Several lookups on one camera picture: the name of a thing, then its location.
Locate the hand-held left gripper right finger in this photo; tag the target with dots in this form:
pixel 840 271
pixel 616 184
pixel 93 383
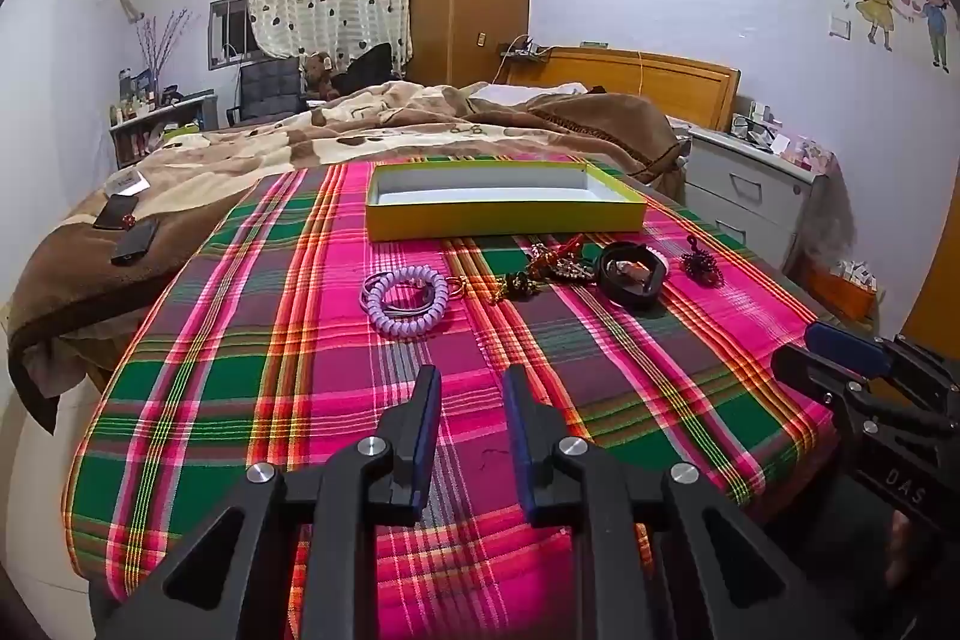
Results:
pixel 517 445

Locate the black clothing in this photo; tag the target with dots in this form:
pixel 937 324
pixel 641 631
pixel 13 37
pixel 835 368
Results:
pixel 371 66

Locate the white shelf desk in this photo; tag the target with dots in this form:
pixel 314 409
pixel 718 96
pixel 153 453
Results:
pixel 172 119

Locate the white card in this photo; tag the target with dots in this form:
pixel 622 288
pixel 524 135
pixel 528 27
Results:
pixel 126 183

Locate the brown printed blanket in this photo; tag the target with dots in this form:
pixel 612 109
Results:
pixel 337 123

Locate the brown teddy bear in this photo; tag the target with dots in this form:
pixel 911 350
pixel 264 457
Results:
pixel 319 78

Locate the grey drawer cabinet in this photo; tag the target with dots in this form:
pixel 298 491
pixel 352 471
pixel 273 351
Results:
pixel 742 197

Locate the window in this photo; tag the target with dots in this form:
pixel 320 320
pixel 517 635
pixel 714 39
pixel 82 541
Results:
pixel 225 36

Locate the wooden door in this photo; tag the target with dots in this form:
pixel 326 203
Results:
pixel 937 280

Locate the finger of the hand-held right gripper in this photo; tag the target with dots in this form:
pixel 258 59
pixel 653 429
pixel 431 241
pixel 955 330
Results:
pixel 814 374
pixel 847 344

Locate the orange box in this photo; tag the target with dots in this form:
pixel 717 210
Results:
pixel 844 295

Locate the eyeglasses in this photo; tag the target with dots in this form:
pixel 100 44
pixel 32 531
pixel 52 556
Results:
pixel 754 126

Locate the black chair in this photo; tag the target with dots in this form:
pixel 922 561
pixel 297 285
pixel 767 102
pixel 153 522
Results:
pixel 266 85

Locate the white pillow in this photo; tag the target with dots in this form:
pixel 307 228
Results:
pixel 510 93

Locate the dark beaded ornament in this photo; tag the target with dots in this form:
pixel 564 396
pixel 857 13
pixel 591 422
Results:
pixel 701 265

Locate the pink green plaid cloth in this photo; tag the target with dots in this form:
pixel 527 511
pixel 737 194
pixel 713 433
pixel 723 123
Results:
pixel 300 347

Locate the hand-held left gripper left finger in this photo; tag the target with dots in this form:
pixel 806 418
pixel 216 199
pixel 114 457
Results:
pixel 430 445

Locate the power strip on headboard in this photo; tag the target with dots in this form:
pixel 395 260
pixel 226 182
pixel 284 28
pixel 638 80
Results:
pixel 525 49

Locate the yellow-green cardboard box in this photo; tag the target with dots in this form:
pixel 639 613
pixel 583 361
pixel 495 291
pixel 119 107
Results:
pixel 487 224

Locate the purple flower branches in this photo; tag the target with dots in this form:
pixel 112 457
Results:
pixel 161 44

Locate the black wristband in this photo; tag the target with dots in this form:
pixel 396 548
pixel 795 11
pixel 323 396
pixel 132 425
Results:
pixel 626 293

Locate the wooden headboard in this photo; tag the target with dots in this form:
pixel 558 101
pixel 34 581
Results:
pixel 675 85

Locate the person's right hand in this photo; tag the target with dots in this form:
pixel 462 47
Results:
pixel 900 557

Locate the black rectangular case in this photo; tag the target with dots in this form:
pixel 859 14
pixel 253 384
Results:
pixel 136 241

